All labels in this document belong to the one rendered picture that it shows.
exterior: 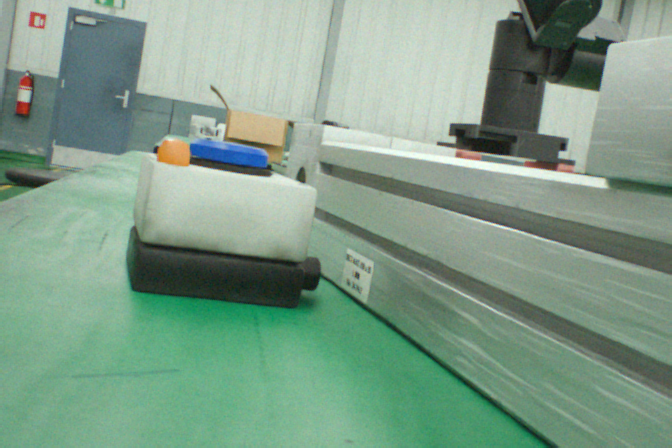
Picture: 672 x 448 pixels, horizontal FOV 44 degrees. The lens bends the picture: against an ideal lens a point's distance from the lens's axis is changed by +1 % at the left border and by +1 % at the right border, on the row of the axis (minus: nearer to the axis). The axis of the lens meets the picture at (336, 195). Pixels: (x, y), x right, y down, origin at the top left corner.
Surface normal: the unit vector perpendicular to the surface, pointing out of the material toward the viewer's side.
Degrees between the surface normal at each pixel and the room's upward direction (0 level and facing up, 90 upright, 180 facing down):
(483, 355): 90
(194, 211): 90
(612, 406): 90
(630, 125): 90
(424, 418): 0
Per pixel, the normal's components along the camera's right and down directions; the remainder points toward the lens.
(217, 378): 0.17, -0.98
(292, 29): 0.17, 0.08
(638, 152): -0.94, -0.15
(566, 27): 0.11, 0.77
